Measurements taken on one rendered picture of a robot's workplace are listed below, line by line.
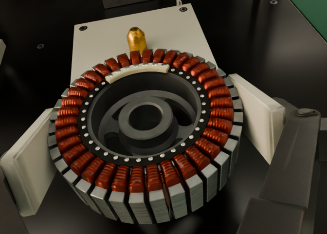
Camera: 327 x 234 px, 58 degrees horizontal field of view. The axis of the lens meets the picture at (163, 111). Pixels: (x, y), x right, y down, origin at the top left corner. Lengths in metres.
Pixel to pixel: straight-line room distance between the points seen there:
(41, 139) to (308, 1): 0.40
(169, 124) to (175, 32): 0.19
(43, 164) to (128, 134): 0.05
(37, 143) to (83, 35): 0.23
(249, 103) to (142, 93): 0.08
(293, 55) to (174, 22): 0.14
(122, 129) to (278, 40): 0.24
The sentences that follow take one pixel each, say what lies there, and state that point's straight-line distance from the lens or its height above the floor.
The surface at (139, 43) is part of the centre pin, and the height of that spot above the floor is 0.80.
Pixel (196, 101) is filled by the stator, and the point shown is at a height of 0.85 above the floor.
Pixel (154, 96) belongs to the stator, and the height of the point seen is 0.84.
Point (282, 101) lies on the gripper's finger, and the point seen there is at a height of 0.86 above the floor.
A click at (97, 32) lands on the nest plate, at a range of 0.38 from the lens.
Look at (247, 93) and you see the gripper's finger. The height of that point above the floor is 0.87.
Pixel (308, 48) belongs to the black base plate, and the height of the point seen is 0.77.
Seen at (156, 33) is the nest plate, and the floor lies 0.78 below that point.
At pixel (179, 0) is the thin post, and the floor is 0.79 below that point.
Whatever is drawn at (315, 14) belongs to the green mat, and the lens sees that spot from 0.45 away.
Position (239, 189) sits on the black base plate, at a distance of 0.24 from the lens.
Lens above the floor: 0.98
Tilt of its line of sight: 50 degrees down
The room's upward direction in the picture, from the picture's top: 10 degrees counter-clockwise
